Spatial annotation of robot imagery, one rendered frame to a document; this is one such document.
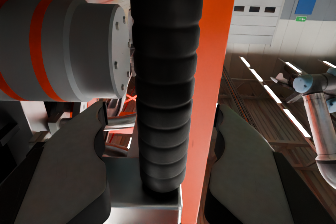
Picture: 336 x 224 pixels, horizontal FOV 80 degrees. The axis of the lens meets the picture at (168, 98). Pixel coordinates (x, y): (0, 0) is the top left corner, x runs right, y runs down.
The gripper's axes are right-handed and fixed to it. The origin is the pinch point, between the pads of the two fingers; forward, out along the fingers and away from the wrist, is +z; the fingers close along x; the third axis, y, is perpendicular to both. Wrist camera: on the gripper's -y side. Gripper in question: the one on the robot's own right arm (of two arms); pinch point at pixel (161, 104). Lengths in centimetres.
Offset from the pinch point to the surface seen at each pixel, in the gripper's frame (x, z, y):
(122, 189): -2.9, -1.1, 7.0
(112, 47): -5.8, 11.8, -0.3
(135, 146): -3.5, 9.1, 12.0
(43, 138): -19.0, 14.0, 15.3
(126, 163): -3.0, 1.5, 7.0
